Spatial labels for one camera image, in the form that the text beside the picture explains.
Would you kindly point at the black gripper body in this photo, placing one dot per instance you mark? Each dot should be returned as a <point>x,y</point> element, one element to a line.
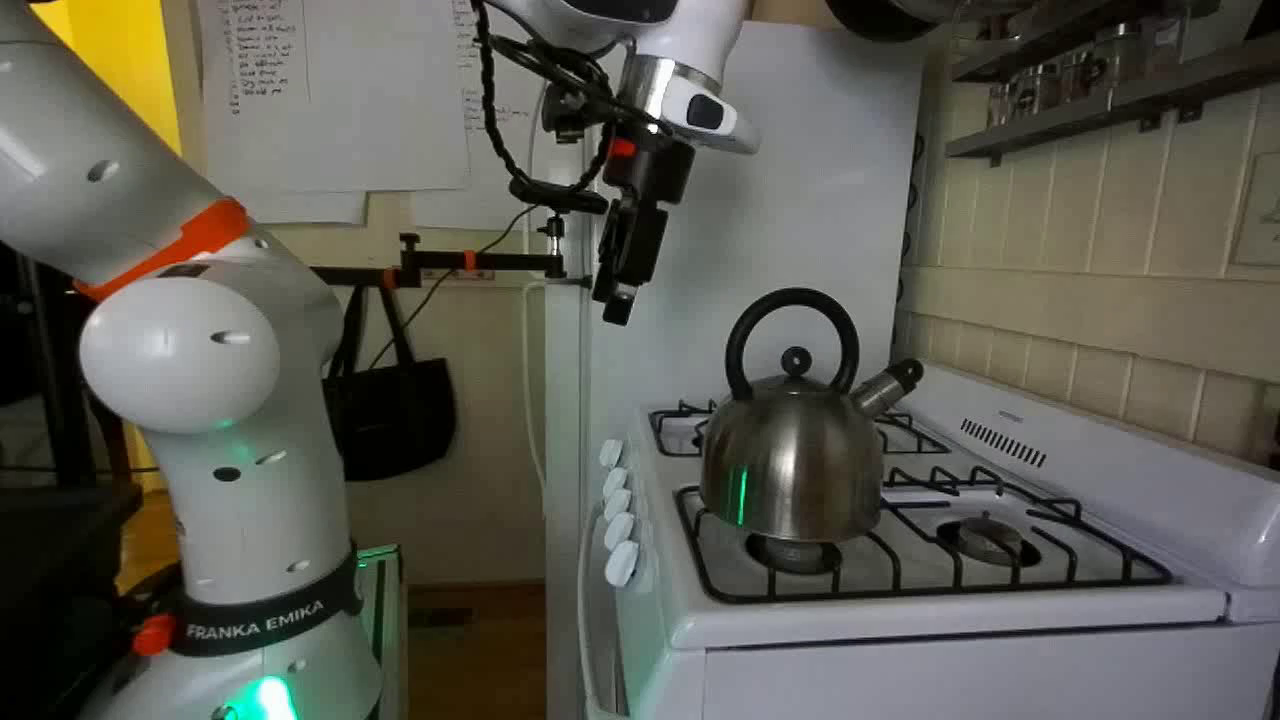
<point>637,240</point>

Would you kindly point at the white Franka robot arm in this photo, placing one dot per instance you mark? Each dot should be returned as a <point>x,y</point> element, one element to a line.
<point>212,441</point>

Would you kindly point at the white stove knob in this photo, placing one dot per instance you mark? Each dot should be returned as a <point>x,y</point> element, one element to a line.
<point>610,452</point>
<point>615,479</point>
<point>622,567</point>
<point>622,530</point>
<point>616,506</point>

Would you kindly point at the white refrigerator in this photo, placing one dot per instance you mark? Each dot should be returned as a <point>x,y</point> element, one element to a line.
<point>802,203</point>

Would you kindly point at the white paper sheet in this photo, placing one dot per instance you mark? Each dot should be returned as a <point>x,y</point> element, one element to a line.
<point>443,210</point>

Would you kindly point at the black handbag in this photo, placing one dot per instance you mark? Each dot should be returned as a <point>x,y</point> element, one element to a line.
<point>395,421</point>

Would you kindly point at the round gas burner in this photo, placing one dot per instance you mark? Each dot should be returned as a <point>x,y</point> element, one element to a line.
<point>990,541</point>
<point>793,557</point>

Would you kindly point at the whiteboard with writing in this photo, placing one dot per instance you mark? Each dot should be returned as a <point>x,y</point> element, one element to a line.
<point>332,107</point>

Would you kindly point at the dark round pot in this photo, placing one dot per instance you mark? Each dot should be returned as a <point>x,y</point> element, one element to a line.
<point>881,16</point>

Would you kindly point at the black stove grate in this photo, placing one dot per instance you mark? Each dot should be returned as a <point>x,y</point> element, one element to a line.
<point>922,441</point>
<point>934,589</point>

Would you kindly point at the grey patterned shelf box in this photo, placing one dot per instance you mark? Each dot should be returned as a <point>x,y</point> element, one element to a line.
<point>1064,80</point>

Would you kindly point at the white gas stove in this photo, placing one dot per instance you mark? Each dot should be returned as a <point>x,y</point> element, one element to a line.
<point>960,674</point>

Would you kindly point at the dark bulky furniture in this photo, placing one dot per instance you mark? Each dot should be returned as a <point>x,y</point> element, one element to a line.
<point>53,602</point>

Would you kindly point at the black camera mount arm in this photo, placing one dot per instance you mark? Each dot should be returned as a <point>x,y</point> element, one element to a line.
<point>514,261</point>

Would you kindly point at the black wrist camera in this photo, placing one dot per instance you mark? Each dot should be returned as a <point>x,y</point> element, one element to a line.
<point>572,107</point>

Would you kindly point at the white metal frame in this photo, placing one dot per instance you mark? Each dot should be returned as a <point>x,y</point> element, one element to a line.
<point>385,625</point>

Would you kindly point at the dark wall shelf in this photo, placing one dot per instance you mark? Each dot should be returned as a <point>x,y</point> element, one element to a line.
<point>1064,118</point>
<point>1027,59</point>

